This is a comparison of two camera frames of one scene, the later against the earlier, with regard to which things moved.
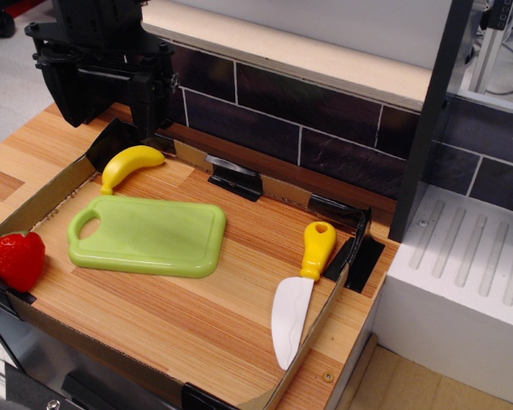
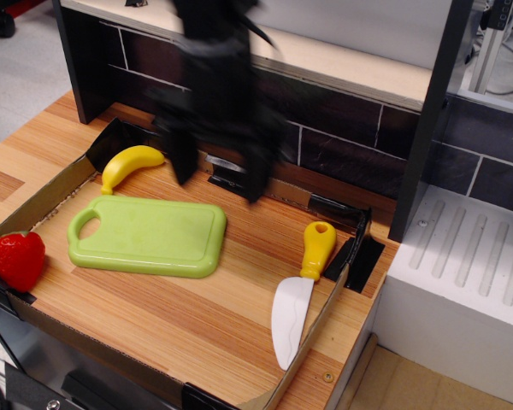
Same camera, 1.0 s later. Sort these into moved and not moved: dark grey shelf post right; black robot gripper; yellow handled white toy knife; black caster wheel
Moved: black robot gripper
Not moved: dark grey shelf post right; black caster wheel; yellow handled white toy knife
